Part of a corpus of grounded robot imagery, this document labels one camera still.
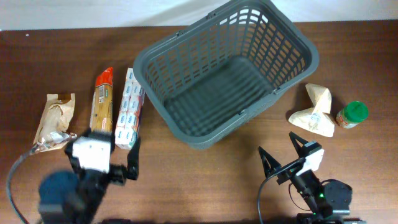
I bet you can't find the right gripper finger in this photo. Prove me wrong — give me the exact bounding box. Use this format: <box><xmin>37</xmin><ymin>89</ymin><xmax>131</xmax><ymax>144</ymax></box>
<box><xmin>289</xmin><ymin>131</ymin><xmax>309</xmax><ymax>156</ymax></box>
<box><xmin>258</xmin><ymin>146</ymin><xmax>281</xmax><ymax>178</ymax></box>

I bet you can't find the white tissue multipack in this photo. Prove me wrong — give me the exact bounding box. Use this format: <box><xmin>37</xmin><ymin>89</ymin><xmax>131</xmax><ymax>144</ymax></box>
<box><xmin>115</xmin><ymin>68</ymin><xmax>145</xmax><ymax>150</ymax></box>

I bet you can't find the spaghetti packet with orange ends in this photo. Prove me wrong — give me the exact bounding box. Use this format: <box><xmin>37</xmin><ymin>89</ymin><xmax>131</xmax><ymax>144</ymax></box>
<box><xmin>90</xmin><ymin>67</ymin><xmax>113</xmax><ymax>133</ymax></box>

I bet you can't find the grey plastic shopping basket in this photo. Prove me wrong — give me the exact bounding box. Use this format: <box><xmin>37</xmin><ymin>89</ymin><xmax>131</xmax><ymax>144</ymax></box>
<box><xmin>133</xmin><ymin>0</ymin><xmax>319</xmax><ymax>149</ymax></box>

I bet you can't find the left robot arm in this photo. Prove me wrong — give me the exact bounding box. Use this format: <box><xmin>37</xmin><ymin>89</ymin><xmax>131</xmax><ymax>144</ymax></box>
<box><xmin>39</xmin><ymin>130</ymin><xmax>141</xmax><ymax>223</ymax></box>

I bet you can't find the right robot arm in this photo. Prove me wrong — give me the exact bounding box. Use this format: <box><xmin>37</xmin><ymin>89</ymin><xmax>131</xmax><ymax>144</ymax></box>
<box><xmin>257</xmin><ymin>132</ymin><xmax>365</xmax><ymax>223</ymax></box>

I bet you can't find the beige paper flour bag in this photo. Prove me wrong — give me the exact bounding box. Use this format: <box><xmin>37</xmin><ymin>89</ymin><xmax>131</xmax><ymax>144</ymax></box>
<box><xmin>288</xmin><ymin>83</ymin><xmax>335</xmax><ymax>138</ymax></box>

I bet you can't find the green lidded spice jar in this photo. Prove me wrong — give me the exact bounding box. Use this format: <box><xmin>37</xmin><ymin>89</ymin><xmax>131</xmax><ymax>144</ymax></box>
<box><xmin>336</xmin><ymin>101</ymin><xmax>369</xmax><ymax>129</ymax></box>

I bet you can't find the crumpled brown snack bag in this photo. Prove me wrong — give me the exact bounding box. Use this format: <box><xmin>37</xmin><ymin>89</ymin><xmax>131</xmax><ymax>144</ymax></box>
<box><xmin>31</xmin><ymin>93</ymin><xmax>76</xmax><ymax>154</ymax></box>

